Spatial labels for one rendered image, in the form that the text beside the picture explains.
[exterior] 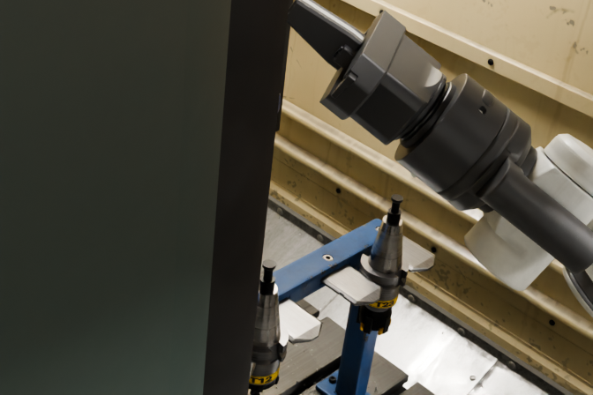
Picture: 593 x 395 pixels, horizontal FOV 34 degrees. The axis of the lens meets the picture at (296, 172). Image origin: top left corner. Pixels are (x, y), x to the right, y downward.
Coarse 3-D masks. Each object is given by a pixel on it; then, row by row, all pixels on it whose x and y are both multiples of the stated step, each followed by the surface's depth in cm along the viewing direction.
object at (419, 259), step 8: (408, 240) 133; (408, 248) 132; (416, 248) 132; (408, 256) 130; (416, 256) 130; (424, 256) 130; (432, 256) 131; (416, 264) 129; (424, 264) 129; (432, 264) 129
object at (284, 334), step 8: (288, 336) 113; (280, 344) 112; (256, 352) 110; (264, 352) 110; (272, 352) 110; (280, 352) 112; (256, 360) 111; (264, 360) 111; (272, 360) 113; (280, 360) 113; (256, 368) 111; (264, 368) 111
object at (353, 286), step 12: (324, 276) 124; (336, 276) 125; (348, 276) 125; (360, 276) 125; (336, 288) 123; (348, 288) 123; (360, 288) 123; (372, 288) 123; (348, 300) 122; (360, 300) 121; (372, 300) 122
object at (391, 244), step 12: (384, 228) 123; (396, 228) 122; (384, 240) 123; (396, 240) 123; (372, 252) 125; (384, 252) 124; (396, 252) 124; (372, 264) 125; (384, 264) 124; (396, 264) 125
